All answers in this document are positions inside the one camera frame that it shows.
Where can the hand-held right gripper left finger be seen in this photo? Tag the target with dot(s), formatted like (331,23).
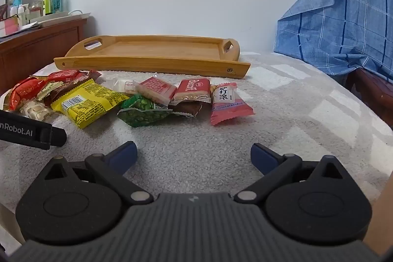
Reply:
(122,154)

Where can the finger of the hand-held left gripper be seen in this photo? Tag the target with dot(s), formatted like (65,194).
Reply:
(58,137)

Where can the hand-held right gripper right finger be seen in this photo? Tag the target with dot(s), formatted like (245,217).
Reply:
(264,157)

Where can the yellow snack packet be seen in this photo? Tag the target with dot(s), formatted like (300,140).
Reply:
(83,102)

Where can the green snack packet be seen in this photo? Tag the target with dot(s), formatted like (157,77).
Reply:
(141,111)

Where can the red chocolate wafer bar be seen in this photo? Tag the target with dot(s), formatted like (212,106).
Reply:
(66,89)

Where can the pink snack packet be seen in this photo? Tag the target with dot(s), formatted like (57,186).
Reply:
(228,105)

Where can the clear red-print cracker packet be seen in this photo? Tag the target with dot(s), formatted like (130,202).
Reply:
(153,90)

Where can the red biscuit packet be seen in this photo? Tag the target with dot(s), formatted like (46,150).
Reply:
(193,89)

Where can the wooden tray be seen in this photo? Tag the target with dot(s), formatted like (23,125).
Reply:
(159,48)

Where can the clear nougat packet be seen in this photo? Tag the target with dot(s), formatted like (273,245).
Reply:
(33,110)

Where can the orange red snack packet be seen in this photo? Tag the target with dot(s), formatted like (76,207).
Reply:
(26,90)

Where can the gold foil candy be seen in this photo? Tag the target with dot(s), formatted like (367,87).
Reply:
(49,89)

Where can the wooden cabinet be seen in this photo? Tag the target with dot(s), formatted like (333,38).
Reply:
(30,50)

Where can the stack of papers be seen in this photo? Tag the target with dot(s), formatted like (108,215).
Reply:
(24,27)

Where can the pink box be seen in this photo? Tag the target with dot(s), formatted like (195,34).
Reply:
(9,25)

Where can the white small bottle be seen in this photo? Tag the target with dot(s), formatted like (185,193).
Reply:
(26,9)
(21,16)

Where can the white plastic tray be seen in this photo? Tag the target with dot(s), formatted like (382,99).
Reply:
(61,18)

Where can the glass jar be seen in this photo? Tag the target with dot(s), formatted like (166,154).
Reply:
(36,8)

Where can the dark wooden furniture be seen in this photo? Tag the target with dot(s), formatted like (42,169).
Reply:
(371,90)

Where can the blue plaid cloth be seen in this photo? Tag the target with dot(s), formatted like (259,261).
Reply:
(337,19)

